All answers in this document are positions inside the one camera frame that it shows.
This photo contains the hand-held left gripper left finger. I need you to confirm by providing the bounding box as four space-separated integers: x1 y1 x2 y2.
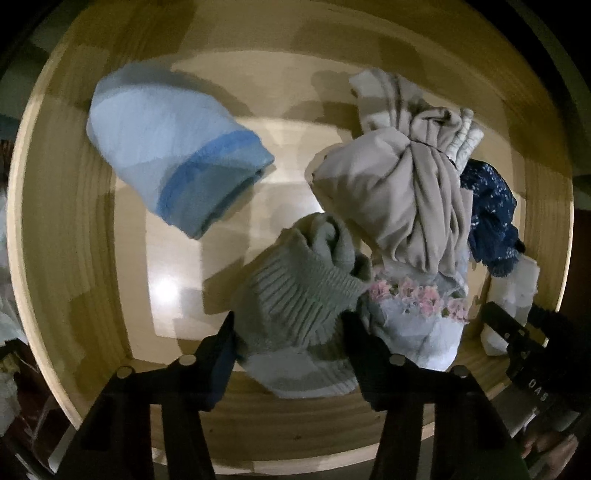
76 310 238 480

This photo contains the beige knotted sock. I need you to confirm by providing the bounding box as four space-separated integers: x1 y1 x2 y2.
310 69 486 274

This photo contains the white underwear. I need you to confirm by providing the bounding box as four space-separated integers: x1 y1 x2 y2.
480 256 541 357

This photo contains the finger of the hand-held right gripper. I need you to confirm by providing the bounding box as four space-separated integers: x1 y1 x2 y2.
481 301 533 354
529 305 562 325

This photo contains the grey-green ribbed sock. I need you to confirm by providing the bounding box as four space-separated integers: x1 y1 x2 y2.
233 212 374 400

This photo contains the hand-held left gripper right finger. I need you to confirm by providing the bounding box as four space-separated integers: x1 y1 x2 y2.
341 311 532 480

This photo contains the blue striped sock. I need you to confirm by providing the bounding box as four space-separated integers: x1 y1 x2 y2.
87 65 276 240

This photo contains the person's right hand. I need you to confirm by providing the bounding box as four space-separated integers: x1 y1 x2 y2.
522 427 583 468

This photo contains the pink-flowered white sock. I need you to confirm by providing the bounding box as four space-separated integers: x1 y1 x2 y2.
360 258 472 372

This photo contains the navy floral underwear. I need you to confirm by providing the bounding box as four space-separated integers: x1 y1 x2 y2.
459 159 527 278

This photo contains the round wooden bowl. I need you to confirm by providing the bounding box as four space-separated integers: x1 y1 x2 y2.
7 0 575 469

